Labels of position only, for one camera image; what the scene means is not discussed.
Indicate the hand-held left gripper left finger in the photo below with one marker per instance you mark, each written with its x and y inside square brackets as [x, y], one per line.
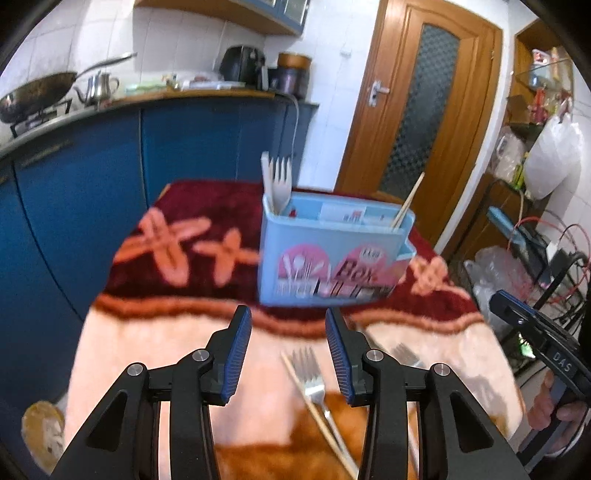
[238, 355]

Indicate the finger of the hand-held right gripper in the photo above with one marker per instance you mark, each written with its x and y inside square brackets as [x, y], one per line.
[508, 310]

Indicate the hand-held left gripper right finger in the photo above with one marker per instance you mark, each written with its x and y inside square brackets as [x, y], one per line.
[339, 355]

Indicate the metal fork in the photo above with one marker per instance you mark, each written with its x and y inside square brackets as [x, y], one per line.
[408, 355]
[307, 374]

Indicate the wooden chopstick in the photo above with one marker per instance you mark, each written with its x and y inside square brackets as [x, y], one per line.
[406, 203]
[318, 420]

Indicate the light blue utensil box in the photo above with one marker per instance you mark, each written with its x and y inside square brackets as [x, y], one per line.
[300, 240]

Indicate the person's right hand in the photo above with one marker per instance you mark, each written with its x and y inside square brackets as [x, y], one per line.
[572, 422]

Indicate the clear plastic bag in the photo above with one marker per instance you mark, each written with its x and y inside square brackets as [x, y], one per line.
[489, 272]

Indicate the plush red and peach blanket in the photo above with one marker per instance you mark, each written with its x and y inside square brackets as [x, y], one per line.
[184, 332]

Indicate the blue patterned box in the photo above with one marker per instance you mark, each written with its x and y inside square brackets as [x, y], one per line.
[508, 226]

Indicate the white plastic bag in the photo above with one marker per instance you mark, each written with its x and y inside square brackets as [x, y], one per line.
[554, 157]

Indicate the cream plastic fork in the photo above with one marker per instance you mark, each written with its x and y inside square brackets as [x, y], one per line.
[280, 184]

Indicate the round wooden stool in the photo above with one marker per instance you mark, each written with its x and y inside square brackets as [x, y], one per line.
[44, 434]

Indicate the blue kitchen base cabinets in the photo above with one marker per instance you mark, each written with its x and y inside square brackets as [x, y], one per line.
[83, 194]

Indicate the wooden door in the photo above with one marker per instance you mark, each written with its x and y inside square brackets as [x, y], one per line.
[392, 92]

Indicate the brown rice cooker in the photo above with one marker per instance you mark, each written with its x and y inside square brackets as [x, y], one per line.
[293, 76]

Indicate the black air fryer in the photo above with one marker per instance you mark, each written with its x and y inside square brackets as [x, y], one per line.
[240, 64]

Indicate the metal kettle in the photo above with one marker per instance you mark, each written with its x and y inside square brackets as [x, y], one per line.
[99, 87]

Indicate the gas stove grate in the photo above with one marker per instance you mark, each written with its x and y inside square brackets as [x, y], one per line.
[41, 120]

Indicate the black wok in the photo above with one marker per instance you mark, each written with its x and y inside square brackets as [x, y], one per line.
[37, 92]

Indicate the wooden wall shelf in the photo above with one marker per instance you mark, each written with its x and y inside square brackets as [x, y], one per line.
[519, 69]

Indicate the blue wall cabinet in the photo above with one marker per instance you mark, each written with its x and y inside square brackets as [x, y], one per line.
[258, 14]

